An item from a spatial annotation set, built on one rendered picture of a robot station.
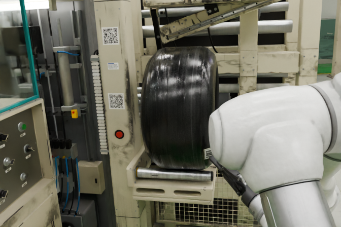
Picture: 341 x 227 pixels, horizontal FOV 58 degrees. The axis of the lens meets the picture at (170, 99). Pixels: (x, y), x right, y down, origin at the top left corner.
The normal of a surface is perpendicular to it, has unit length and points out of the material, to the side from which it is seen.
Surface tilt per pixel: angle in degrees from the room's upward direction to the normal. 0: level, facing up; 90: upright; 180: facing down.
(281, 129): 57
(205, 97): 72
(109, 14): 90
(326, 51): 90
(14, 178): 90
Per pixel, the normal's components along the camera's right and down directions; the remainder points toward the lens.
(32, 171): 0.98, 0.00
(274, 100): -0.07, -0.68
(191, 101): -0.19, -0.11
